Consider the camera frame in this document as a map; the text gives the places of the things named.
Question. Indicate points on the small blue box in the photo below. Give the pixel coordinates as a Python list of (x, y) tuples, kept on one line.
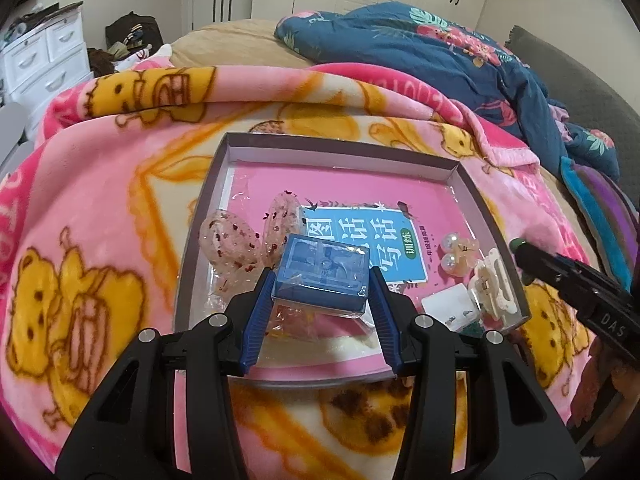
[(320, 270)]

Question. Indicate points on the peach pearl hair clip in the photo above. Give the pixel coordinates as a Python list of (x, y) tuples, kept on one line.
[(452, 262)]

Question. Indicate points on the beige bed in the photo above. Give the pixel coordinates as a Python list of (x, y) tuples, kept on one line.
[(225, 45)]

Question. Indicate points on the purple cloth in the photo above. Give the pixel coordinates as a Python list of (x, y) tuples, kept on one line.
[(560, 125)]

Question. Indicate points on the striped pillow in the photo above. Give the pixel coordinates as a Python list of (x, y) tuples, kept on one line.
[(600, 210)]

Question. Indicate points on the black bag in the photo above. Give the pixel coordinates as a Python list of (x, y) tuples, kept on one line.
[(135, 30)]

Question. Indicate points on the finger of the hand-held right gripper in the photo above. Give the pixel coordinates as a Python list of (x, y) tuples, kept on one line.
[(545, 260)]

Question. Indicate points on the shallow grey cardboard box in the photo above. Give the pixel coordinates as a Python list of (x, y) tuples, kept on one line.
[(350, 152)]

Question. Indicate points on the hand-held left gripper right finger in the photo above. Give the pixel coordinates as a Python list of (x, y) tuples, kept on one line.
[(386, 322)]

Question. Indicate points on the dotted mesh hair bow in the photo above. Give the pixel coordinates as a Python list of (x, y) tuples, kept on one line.
[(225, 240)]

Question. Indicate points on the white earring card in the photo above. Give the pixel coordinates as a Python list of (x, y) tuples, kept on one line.
[(445, 302)]

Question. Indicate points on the pink bear printed blanket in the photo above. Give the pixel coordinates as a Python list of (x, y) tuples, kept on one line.
[(100, 185)]

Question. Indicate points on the dark brown bag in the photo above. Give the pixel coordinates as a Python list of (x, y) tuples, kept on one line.
[(102, 62)]

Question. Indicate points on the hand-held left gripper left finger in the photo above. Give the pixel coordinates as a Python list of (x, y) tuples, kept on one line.
[(257, 312)]

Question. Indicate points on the grey upholstered headboard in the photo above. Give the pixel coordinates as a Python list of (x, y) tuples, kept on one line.
[(590, 100)]

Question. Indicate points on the white claw hair clip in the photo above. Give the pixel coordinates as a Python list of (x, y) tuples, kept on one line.
[(492, 285)]

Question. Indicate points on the blue floral quilt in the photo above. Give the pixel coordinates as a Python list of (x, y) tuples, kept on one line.
[(400, 45)]

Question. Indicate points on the small dark green item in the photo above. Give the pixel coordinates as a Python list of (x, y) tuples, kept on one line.
[(472, 329)]

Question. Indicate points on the white drawer cabinet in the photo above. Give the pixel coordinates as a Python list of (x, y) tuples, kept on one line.
[(45, 60)]

